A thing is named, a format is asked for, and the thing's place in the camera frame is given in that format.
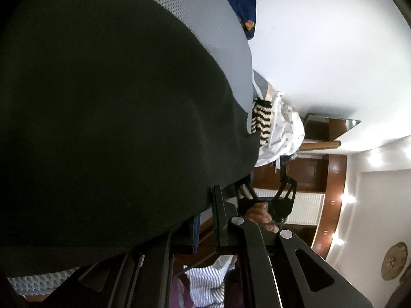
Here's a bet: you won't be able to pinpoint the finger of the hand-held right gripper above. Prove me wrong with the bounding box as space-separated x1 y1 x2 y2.
237 180 259 209
278 157 298 200

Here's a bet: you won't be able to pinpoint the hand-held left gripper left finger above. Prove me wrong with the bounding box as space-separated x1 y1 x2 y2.
51 214 202 308

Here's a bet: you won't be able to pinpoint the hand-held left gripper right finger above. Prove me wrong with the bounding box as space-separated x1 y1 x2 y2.
210 184 373 308

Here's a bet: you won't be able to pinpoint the black pants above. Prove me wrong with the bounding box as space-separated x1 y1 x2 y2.
0 0 260 278

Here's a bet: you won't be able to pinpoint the person's right hand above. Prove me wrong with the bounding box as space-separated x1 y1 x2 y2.
244 202 280 233

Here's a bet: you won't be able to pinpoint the brown wooden wardrobe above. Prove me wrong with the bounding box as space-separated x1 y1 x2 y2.
254 117 362 260

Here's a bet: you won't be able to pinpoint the white ribbed panel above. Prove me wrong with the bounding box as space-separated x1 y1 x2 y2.
255 189 325 226

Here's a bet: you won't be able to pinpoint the grey white striped cloth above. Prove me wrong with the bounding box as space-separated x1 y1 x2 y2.
184 255 238 308

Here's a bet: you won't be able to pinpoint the pile of white clothes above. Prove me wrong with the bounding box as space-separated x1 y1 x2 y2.
254 71 305 167

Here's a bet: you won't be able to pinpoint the black cream striped cloth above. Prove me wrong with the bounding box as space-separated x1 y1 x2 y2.
251 98 277 145

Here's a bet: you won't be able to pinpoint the gold ceiling medallion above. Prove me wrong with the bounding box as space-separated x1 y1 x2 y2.
381 242 408 281

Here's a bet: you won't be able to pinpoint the grey textured bed mat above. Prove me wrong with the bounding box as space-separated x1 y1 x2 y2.
8 0 256 297

